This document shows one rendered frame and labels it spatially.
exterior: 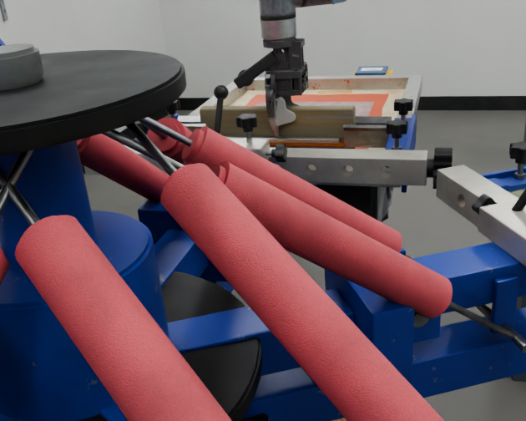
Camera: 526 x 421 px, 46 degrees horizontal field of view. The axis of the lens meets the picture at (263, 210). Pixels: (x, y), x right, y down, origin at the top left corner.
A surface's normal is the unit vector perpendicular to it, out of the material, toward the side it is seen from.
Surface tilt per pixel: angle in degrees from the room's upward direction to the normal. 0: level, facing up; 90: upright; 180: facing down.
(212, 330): 0
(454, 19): 90
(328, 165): 90
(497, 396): 0
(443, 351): 0
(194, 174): 32
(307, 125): 90
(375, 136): 90
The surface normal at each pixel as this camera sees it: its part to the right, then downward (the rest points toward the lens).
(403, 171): -0.27, 0.42
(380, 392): -0.07, -0.43
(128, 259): -0.08, -0.91
